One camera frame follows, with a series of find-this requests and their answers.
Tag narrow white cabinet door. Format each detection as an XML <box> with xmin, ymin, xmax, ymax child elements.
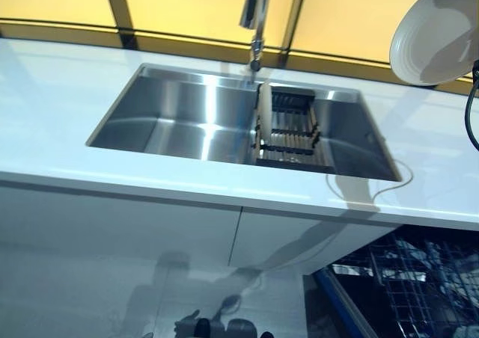
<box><xmin>228</xmin><ymin>206</ymin><xmax>397</xmax><ymax>275</ymax></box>

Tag dishwasher door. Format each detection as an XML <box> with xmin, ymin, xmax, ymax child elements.
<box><xmin>312</xmin><ymin>268</ymin><xmax>379</xmax><ymax>338</ymax></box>

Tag shallow beige plate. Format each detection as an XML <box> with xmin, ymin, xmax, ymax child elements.
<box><xmin>257</xmin><ymin>82</ymin><xmax>271</xmax><ymax>159</ymax></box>

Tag deep beige plate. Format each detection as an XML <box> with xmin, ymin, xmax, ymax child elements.
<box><xmin>388</xmin><ymin>0</ymin><xmax>479</xmax><ymax>87</ymax></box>

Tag wide white cabinet door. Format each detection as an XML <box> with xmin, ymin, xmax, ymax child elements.
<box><xmin>0</xmin><ymin>182</ymin><xmax>240</xmax><ymax>268</ymax></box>

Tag chrome pull-down faucet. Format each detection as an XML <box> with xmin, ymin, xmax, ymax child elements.
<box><xmin>239</xmin><ymin>0</ymin><xmax>274</xmax><ymax>72</ymax></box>

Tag black slatted sink rack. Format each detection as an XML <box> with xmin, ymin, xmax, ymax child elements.
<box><xmin>254</xmin><ymin>83</ymin><xmax>336</xmax><ymax>167</ymax></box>

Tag wire dishwasher rack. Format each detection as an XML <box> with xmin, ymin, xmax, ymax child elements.
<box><xmin>336</xmin><ymin>233</ymin><xmax>479</xmax><ymax>338</ymax></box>

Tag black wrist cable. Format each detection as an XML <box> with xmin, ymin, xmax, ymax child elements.
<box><xmin>463</xmin><ymin>63</ymin><xmax>479</xmax><ymax>148</ymax></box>

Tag stainless steel sink basin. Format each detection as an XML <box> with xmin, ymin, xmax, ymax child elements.
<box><xmin>85</xmin><ymin>63</ymin><xmax>402</xmax><ymax>184</ymax></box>

